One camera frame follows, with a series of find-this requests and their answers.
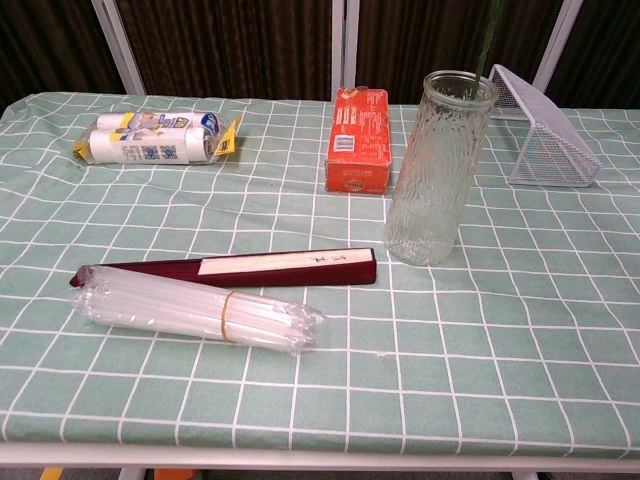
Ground dark red long fan box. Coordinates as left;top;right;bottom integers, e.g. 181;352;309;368
68;247;379;290

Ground clear glass cup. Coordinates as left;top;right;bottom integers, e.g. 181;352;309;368
383;69;501;267

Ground wrapped bundle of white straws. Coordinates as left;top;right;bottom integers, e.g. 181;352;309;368
69;265;326;357

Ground white wire mesh basket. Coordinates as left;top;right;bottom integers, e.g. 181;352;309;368
487;63;604;190

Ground orange cardboard box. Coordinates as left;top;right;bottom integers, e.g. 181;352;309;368
323;87;392;195

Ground white partition frame post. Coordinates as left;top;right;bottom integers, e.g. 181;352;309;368
331;0;360;101
531;0;585;94
89;0;147;96

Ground yellow rubber band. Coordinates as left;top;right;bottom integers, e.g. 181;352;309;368
221;288;240;345

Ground pink artificial flower bouquet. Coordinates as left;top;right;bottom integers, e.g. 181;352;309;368
468;0;505;101

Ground packaged white trash bag rolls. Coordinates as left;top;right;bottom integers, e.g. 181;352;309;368
73;110;244;166

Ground dark brown ribbed partition panel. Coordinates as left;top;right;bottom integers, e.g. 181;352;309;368
115;0;335;101
544;0;640;111
355;0;566;104
0;0;126;109

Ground green white checked tablecloth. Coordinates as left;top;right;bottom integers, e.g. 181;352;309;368
0;92;640;459

